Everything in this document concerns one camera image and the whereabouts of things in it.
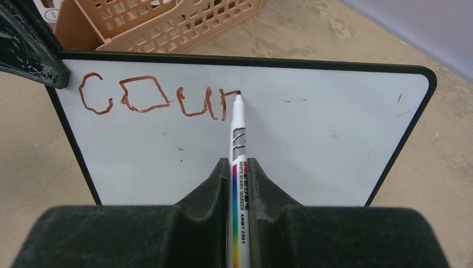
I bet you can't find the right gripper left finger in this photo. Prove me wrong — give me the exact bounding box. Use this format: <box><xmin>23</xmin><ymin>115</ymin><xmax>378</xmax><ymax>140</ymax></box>
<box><xmin>12</xmin><ymin>158</ymin><xmax>230</xmax><ymax>267</ymax></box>

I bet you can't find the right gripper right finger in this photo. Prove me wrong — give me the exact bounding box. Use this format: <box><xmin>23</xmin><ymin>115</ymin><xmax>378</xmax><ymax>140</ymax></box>
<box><xmin>248</xmin><ymin>158</ymin><xmax>449</xmax><ymax>267</ymax></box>

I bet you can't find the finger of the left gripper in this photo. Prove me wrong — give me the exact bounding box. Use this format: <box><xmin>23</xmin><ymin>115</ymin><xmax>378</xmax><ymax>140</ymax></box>
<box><xmin>1</xmin><ymin>0</ymin><xmax>70</xmax><ymax>89</ymax></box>

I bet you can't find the white whiteboard marker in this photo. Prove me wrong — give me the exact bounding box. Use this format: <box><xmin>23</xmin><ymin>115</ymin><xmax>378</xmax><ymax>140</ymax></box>
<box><xmin>226</xmin><ymin>91</ymin><xmax>251</xmax><ymax>267</ymax></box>

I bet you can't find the black framed whiteboard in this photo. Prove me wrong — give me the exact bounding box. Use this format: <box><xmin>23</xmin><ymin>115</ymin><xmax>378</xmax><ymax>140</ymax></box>
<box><xmin>48</xmin><ymin>51</ymin><xmax>437</xmax><ymax>206</ymax></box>

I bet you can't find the peach plastic file organizer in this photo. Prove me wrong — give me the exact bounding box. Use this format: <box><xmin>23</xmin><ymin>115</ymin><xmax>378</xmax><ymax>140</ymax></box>
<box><xmin>34</xmin><ymin>0</ymin><xmax>263</xmax><ymax>54</ymax></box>

